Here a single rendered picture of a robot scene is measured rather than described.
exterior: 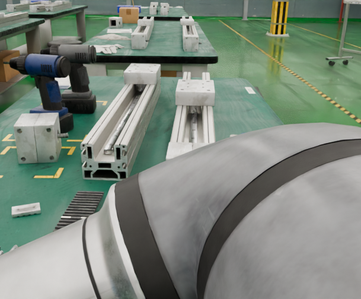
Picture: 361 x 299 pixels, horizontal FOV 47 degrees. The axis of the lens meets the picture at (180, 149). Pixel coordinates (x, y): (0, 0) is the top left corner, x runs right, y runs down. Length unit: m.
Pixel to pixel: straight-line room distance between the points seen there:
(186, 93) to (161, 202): 0.99
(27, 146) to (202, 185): 0.88
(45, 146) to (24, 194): 0.17
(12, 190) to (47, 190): 0.07
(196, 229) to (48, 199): 0.72
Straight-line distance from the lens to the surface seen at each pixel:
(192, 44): 2.73
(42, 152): 1.04
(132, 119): 1.06
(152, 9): 6.06
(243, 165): 0.16
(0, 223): 0.82
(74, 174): 0.97
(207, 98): 1.17
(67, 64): 1.19
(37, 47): 5.28
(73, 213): 0.74
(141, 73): 1.43
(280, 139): 0.17
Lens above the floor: 1.18
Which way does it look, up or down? 22 degrees down
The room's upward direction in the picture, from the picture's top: 1 degrees clockwise
